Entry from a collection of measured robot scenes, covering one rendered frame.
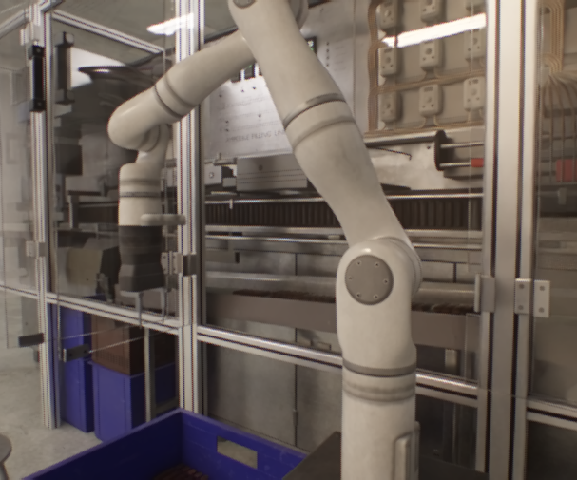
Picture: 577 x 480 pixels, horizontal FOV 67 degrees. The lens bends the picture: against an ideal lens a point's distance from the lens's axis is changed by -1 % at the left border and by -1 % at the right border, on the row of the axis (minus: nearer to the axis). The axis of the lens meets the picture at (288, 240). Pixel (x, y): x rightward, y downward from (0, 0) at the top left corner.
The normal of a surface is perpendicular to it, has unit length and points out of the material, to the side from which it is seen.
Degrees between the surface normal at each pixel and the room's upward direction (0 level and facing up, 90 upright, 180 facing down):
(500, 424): 90
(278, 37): 88
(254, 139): 90
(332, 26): 90
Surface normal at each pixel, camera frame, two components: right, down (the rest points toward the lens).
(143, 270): 0.84, -0.03
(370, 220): -0.28, 0.29
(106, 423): -0.59, 0.04
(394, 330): -0.20, 0.10
